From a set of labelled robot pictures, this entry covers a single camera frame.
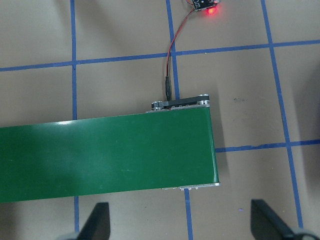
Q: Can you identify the green conveyor belt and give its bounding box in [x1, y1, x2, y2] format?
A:
[0, 93, 221, 204]

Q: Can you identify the black circuit board red LED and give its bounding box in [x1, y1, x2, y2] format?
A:
[186, 0, 223, 17]

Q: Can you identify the red black conveyor wire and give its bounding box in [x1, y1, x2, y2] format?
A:
[163, 8, 196, 101]

